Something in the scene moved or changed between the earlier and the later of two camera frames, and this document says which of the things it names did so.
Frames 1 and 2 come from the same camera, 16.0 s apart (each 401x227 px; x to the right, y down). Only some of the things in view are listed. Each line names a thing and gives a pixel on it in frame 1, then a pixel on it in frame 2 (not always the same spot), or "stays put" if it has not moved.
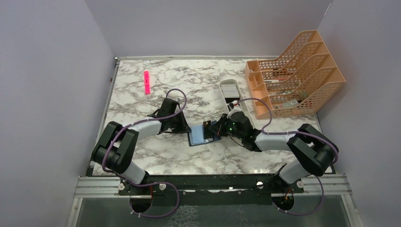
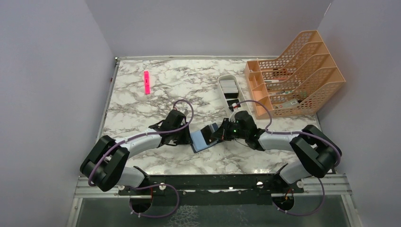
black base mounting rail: x=161 y=184 stays put
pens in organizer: x=285 y=104 stays put
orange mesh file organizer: x=297 y=83 stays put
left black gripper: x=184 y=127 -> x=186 y=139
